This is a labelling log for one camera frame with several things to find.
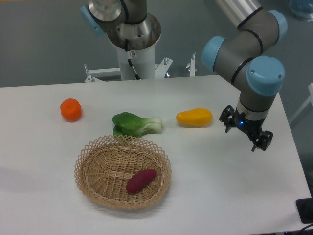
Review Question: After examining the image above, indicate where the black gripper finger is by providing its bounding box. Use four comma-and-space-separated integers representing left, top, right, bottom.
251, 130, 273, 152
219, 105, 235, 133

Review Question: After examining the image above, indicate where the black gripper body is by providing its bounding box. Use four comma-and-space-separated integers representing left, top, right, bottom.
234, 111, 265, 138

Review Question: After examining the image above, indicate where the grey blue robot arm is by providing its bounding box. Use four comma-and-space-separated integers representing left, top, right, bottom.
80, 0, 288, 150

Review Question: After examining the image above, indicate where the yellow mango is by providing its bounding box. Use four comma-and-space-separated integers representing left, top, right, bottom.
176, 108, 213, 127

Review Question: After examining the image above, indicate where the black device at table edge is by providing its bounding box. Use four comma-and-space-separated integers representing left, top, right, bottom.
295, 198, 313, 224

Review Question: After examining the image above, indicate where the green bok choy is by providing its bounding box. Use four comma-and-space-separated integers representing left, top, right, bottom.
112, 112, 163, 137

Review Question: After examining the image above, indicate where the purple sweet potato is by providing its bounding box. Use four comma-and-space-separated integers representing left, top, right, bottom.
126, 169, 157, 194

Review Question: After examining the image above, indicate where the blue object top right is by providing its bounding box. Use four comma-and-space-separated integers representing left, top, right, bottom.
289, 0, 313, 21

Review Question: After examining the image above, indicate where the woven wicker basket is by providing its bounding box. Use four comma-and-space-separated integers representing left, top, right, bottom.
74, 135, 172, 210

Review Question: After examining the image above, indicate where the orange tangerine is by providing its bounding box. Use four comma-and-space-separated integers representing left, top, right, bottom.
60, 98, 82, 122

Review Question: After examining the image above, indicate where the white frame at right edge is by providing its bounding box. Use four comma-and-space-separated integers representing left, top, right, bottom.
288, 83, 313, 128

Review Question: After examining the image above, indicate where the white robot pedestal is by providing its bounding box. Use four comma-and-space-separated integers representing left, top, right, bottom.
84, 12, 198, 83

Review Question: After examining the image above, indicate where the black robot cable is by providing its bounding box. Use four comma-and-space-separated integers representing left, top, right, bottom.
124, 39, 142, 80

